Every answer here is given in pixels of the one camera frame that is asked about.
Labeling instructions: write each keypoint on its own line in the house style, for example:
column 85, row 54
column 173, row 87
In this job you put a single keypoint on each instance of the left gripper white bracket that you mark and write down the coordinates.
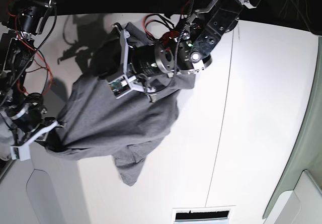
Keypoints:
column 116, row 58

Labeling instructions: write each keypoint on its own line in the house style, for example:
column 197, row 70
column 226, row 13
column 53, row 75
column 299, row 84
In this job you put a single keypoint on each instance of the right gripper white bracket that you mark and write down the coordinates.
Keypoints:
column 25, row 133

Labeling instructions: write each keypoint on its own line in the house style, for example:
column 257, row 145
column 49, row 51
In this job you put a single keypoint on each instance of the grey t-shirt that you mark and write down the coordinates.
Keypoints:
column 128, row 129

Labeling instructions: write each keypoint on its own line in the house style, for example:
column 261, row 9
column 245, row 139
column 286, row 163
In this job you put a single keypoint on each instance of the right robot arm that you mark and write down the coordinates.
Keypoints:
column 25, row 19

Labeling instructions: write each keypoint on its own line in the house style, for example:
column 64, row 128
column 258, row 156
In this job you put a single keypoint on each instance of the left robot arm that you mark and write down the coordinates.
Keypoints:
column 185, row 47

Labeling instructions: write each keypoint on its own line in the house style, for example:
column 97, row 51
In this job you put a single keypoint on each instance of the grey clothes pile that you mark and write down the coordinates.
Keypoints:
column 7, row 138

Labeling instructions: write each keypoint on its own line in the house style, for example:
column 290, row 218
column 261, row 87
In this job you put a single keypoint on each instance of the black slotted table vent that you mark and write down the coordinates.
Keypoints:
column 221, row 214

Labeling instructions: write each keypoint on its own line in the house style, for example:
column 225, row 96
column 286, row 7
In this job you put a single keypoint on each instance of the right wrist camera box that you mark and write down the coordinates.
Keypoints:
column 21, row 153

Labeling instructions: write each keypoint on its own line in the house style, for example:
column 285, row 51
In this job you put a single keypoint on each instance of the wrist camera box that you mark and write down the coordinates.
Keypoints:
column 122, row 86
column 21, row 153

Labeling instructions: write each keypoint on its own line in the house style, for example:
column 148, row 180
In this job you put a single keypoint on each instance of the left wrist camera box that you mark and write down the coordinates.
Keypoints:
column 122, row 86

